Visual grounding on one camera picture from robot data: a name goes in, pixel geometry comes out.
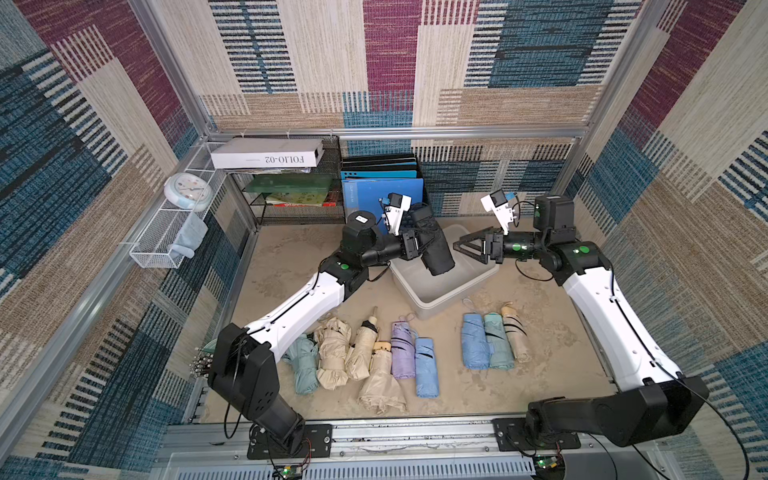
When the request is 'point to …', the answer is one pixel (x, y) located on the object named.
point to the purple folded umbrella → (402, 350)
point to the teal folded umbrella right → (502, 357)
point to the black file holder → (392, 165)
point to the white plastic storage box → (438, 294)
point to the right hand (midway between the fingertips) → (457, 241)
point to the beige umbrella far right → (516, 332)
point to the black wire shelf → (294, 196)
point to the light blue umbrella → (426, 368)
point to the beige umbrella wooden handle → (382, 392)
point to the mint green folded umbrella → (302, 354)
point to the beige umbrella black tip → (359, 356)
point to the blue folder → (364, 195)
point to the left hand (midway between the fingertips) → (435, 235)
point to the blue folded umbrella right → (477, 349)
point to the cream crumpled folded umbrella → (333, 336)
